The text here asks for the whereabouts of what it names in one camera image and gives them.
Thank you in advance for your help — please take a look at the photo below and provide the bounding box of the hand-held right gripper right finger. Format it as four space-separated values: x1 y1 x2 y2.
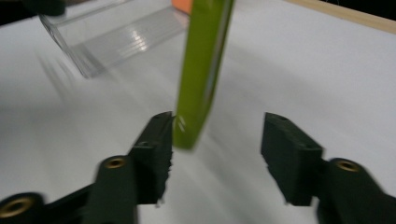
261 112 396 224

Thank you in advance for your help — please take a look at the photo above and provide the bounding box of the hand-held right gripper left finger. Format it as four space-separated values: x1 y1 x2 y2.
83 111 174 224

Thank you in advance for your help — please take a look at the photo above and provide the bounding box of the clear plastic tray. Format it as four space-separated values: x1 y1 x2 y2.
38 0 191 79

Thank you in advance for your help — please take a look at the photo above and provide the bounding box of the green cartoon phone case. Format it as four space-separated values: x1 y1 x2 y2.
172 0 236 151

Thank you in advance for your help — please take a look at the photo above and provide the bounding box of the orange phone case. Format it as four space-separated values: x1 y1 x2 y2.
171 0 194 15

